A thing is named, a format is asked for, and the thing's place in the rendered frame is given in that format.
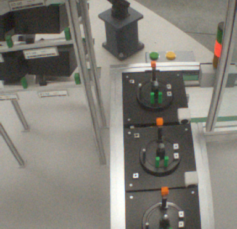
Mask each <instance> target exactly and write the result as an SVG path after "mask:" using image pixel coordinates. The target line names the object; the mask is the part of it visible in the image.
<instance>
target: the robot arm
mask: <svg viewBox="0 0 237 229"><path fill-rule="evenodd" d="M107 1H108V2H110V3H111V4H112V8H111V11H112V13H111V14H110V15H111V16H113V17H115V19H117V20H122V19H124V18H126V17H129V15H130V14H129V13H128V7H129V6H130V3H129V2H128V1H127V0H107Z"/></svg>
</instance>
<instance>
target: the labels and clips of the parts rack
mask: <svg viewBox="0 0 237 229"><path fill-rule="evenodd" d="M8 5H9V8H10V12H11V11H15V10H21V9H28V8H33V7H41V6H47V2H46V0H11V1H8ZM64 33H65V39H66V41H70V40H71V32H70V28H69V27H67V28H64ZM25 41H26V44H33V43H34V38H28V39H26V40H25ZM6 43H7V45H8V48H12V47H13V41H12V38H11V35H8V36H6ZM23 53H24V56H25V59H30V58H40V57H47V56H58V55H59V54H58V50H57V46H56V47H46V48H38V49H30V50H23ZM0 62H4V59H3V58H2V54H0ZM74 79H75V83H76V85H80V83H81V79H80V75H79V73H74ZM21 84H22V86H23V88H24V89H27V87H28V83H27V80H26V78H25V77H23V78H22V81H21ZM39 85H40V86H47V82H46V81H40V82H39ZM37 93H38V97H39V98H56V97H66V96H69V91H68V89H64V90H44V91H37ZM16 100H19V96H18V95H17V93H7V94H0V101H16Z"/></svg>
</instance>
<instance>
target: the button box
mask: <svg viewBox="0 0 237 229"><path fill-rule="evenodd" d="M153 52H156V53H158V54H159V58H158V59H156V60H153V59H151V58H150V57H149V54H150V53H151V51H146V64H147V63H151V61H156V63H158V62H166V63H168V62H196V61H195V58H194V52H193V51H153ZM167 52H174V53H175V55H176V57H175V58H174V59H168V58H167V57H166V53H167Z"/></svg>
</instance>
